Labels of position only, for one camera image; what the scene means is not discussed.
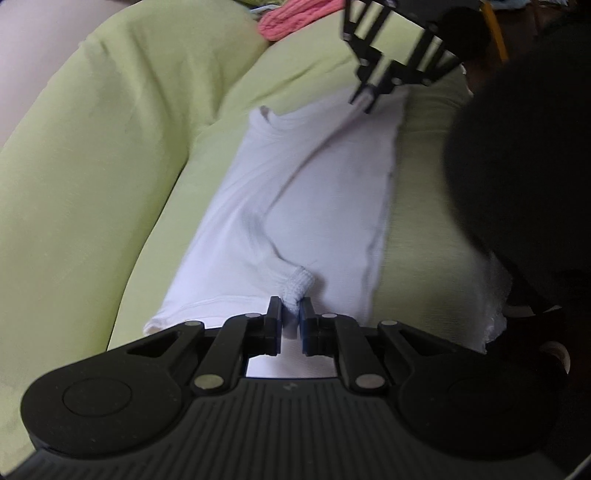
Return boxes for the green covered sofa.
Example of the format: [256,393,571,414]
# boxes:
[0,0,514,462]

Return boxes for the yellow stick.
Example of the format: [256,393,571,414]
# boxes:
[481,0,509,63]

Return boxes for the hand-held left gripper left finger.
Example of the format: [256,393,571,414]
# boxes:
[127,295,283,397]

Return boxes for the pink knit cloth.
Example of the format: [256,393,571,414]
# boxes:
[257,0,348,43]

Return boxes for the white t-shirt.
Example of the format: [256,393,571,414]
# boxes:
[142,90,413,380]

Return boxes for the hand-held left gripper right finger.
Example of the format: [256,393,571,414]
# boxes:
[299,298,448,396]

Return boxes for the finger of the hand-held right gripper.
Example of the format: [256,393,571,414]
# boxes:
[362,25,463,114]
[341,0,385,108]

